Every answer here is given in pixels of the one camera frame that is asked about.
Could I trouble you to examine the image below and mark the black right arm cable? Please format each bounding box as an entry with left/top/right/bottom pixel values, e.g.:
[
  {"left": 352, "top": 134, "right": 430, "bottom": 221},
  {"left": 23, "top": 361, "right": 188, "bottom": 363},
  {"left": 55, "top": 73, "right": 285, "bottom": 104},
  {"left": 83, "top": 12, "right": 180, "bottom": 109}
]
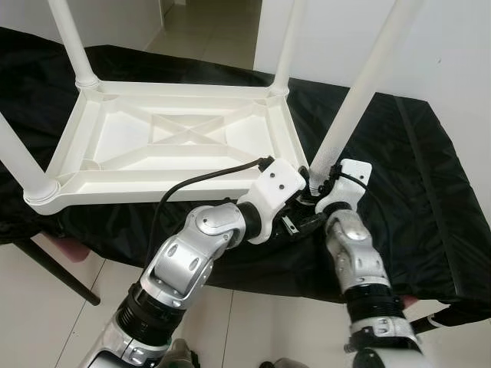
[{"left": 336, "top": 171, "right": 386, "bottom": 235}]

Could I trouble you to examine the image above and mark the grey robot left foot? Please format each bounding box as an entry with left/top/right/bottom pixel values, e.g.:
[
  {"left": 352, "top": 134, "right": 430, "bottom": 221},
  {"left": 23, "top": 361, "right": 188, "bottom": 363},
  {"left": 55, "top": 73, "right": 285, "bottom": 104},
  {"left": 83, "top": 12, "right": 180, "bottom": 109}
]
[{"left": 160, "top": 337, "right": 202, "bottom": 368}]

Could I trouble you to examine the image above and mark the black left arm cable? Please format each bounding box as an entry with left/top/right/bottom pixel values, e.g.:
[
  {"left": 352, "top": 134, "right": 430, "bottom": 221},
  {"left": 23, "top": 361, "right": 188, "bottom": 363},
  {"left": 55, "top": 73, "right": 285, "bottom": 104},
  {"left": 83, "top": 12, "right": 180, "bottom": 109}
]
[{"left": 145, "top": 156, "right": 277, "bottom": 263}]

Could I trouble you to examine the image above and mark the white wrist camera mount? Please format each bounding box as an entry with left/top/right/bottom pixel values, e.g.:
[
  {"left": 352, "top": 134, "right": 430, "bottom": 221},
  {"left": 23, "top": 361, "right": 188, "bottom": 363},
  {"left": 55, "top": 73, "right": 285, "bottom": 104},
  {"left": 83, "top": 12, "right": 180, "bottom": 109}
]
[
  {"left": 314, "top": 158, "right": 375, "bottom": 221},
  {"left": 236, "top": 162, "right": 308, "bottom": 246}
]

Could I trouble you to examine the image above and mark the grey robot right foot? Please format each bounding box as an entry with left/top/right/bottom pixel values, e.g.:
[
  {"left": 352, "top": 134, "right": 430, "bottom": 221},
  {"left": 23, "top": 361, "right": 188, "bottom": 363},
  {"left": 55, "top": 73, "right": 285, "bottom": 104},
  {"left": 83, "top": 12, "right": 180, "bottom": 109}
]
[{"left": 260, "top": 356, "right": 313, "bottom": 368}]

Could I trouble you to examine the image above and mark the white plastic children table top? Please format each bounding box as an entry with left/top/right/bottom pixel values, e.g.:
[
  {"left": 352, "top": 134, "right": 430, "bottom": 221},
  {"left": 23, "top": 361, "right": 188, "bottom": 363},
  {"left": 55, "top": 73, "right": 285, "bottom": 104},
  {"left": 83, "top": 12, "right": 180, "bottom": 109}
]
[{"left": 22, "top": 77, "right": 311, "bottom": 216}]

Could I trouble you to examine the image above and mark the black table cloth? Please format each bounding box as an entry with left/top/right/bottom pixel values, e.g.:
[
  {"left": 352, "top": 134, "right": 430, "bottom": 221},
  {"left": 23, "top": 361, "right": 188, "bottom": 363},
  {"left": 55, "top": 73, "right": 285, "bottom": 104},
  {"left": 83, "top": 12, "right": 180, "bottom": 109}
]
[{"left": 0, "top": 27, "right": 491, "bottom": 309}]

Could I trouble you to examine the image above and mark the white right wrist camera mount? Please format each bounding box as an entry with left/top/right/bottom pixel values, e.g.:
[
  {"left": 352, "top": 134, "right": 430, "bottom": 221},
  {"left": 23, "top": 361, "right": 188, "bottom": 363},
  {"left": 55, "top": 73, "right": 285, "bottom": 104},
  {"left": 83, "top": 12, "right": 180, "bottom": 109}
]
[{"left": 314, "top": 158, "right": 375, "bottom": 221}]

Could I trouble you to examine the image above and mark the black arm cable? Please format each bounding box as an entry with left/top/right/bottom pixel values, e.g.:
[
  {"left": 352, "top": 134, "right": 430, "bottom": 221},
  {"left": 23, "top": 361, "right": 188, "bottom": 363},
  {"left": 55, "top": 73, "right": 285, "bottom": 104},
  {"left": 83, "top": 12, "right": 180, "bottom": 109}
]
[
  {"left": 336, "top": 171, "right": 386, "bottom": 235},
  {"left": 145, "top": 156, "right": 277, "bottom": 263}
]

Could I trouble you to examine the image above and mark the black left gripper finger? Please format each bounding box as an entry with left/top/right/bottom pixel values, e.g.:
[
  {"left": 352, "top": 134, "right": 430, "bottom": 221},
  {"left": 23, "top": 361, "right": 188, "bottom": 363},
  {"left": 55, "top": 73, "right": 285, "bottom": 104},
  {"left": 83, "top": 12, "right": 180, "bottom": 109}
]
[{"left": 295, "top": 212, "right": 328, "bottom": 236}]

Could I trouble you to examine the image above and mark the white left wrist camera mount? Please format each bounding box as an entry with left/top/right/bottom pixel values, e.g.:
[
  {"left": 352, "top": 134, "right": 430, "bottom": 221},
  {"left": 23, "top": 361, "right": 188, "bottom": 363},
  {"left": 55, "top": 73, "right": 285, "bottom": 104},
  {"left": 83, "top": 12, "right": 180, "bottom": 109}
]
[{"left": 236, "top": 162, "right": 308, "bottom": 246}]

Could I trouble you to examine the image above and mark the grey robot foot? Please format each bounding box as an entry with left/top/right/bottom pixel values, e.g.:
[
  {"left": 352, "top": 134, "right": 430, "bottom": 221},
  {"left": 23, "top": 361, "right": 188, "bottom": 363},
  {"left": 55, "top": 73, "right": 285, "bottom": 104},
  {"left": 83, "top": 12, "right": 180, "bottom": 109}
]
[
  {"left": 260, "top": 356, "right": 313, "bottom": 368},
  {"left": 160, "top": 337, "right": 202, "bottom": 368}
]

